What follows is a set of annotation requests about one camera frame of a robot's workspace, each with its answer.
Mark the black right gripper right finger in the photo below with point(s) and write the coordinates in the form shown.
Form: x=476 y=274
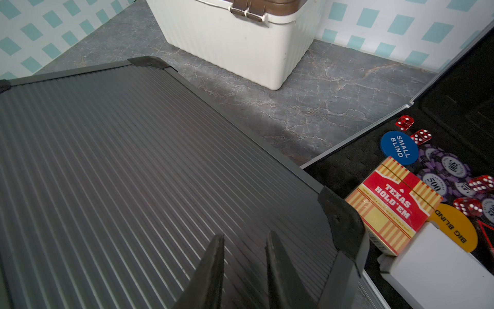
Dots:
x=285 y=288

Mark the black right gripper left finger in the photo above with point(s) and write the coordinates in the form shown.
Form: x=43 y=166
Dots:
x=206 y=286

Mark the large black poker case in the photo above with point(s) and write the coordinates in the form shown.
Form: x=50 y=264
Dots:
x=117 y=179

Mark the small silver poker case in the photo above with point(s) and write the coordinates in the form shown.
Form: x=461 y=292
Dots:
x=456 y=107

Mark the red Texas Hold'em card box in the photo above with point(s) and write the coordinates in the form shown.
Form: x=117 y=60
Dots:
x=393 y=204

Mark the white card box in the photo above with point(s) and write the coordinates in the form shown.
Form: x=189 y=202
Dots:
x=434 y=272

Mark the yellow big blind button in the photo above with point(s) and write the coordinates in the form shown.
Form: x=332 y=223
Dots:
x=454 y=224

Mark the blue small blind button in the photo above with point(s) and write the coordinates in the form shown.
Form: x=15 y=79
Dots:
x=400 y=147

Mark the purple 500 chip front left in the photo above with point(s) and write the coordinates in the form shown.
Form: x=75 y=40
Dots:
x=437 y=182

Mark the purple 500 chip centre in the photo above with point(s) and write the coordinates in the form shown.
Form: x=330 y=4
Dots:
x=462 y=189

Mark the red die lower middle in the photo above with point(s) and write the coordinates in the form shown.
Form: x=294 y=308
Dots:
x=469 y=206

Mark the red die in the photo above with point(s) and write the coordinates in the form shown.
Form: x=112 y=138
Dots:
x=420 y=137
x=469 y=206
x=405 y=122
x=481 y=184

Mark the red die far left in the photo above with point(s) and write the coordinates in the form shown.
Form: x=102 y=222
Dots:
x=405 y=122

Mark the purple 500 chip stack top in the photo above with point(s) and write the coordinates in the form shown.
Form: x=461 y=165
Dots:
x=446 y=164

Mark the purple 500 chip stack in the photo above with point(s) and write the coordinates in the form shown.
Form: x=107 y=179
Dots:
x=487 y=203
x=446 y=164

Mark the black triangular all-in marker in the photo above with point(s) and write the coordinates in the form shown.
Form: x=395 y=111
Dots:
x=486 y=232

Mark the purple 500 chip stack right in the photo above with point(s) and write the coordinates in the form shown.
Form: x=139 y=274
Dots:
x=487 y=203

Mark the red die upper middle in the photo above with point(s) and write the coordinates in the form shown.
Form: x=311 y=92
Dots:
x=481 y=184

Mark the white and brown tackle box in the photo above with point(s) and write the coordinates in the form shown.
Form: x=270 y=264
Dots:
x=261 y=41

